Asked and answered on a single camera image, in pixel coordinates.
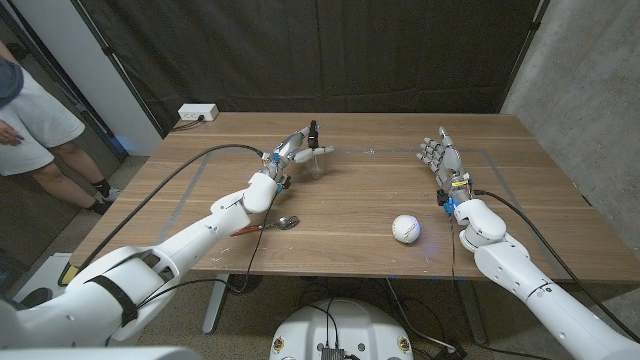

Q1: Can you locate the black backdrop cloth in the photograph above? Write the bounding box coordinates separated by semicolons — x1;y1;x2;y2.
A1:
69;0;551;139

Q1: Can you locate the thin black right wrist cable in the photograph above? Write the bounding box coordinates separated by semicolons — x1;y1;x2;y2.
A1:
448;212;459;326

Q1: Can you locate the white table leg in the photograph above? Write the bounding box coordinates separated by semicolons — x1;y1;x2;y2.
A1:
202;273;231;335

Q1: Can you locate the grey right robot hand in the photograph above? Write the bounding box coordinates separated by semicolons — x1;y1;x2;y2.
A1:
416;125;474;202

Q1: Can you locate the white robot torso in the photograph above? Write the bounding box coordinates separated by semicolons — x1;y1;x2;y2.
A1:
268;298;415;360

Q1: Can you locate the thin black left wrist cable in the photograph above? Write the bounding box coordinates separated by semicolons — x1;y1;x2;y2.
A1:
134;192;281;309

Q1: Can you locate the clear plastic cup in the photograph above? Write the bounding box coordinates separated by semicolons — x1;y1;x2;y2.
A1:
305;119;327;180

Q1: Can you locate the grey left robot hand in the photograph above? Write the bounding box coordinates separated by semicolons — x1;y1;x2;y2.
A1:
259;125;336;187

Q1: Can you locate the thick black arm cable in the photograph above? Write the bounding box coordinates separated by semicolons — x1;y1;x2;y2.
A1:
473;188;640;344
74;143;265;276

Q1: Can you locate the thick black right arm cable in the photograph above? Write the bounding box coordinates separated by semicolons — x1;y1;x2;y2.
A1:
473;188;640;344

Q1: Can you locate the black power adapter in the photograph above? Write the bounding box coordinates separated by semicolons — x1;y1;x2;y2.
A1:
433;342;469;360

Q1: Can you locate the metal spoon orange handle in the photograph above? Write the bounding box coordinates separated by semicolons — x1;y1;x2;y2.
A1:
229;215;301;238

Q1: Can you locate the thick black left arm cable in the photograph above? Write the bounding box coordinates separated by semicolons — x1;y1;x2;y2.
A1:
74;143;265;276

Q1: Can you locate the yellow floor marker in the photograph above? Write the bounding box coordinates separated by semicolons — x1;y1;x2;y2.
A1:
58;262;81;287

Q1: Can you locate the black power strip cord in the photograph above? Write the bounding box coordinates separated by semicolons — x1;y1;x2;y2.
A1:
172;114;206;132

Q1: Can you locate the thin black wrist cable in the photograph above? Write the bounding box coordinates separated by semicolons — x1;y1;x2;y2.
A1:
134;192;281;309
448;212;459;326

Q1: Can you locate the white power strip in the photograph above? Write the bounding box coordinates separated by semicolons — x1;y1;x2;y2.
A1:
177;103;220;122

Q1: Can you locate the grey table leg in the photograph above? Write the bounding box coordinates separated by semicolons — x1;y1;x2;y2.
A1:
457;279;487;345

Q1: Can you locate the white floor cable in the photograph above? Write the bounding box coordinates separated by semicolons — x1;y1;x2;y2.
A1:
384;277;457;352

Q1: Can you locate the black backdrop stand pole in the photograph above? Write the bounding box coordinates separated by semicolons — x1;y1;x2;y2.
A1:
69;0;167;139
499;0;551;114

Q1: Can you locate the white floor board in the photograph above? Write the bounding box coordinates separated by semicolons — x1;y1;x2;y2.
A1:
12;252;74;304

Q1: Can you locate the white baseball red stitching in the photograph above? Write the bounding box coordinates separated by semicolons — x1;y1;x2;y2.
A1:
391;214;422;245

